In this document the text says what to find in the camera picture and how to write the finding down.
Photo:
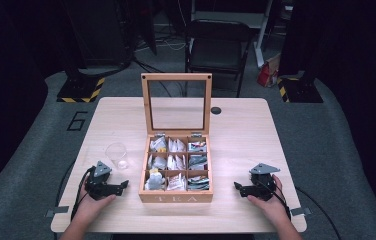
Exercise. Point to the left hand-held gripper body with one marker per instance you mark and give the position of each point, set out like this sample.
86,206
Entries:
100,181

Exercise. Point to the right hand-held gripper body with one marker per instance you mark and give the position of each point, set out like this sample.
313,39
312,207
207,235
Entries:
262,181

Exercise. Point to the wooden tea box with lid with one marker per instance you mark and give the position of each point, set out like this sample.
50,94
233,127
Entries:
176,197

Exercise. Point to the pile of tea bags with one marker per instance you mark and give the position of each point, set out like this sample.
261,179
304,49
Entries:
176,163

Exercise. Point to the person's left hand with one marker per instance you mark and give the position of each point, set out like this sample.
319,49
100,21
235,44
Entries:
92,207

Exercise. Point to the person's right hand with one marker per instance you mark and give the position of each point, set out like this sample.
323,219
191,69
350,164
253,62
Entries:
271,207

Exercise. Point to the clear plastic cup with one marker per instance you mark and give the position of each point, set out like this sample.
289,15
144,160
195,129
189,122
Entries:
117,154

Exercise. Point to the grey tape strip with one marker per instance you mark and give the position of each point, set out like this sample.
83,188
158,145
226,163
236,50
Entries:
57,211
300,211

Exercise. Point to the black round table grommet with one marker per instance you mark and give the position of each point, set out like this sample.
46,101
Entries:
216,110

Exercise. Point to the striped black stand base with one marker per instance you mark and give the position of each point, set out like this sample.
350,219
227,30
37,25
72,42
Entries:
81,90
301,91

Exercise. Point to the red and white bag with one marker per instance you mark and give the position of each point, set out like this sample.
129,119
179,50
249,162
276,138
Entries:
267,74

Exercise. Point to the black folding chair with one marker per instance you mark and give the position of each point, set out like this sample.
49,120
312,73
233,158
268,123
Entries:
217,50

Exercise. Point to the dark equipment cabinet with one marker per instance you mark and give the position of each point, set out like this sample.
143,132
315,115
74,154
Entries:
99,33

